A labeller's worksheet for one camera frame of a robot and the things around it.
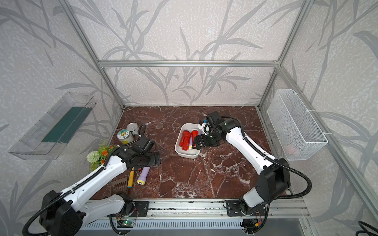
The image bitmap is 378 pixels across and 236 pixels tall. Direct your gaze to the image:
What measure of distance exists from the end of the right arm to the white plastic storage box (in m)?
0.22

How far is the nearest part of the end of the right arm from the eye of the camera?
22.4 inches

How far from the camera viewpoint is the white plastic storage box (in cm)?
90
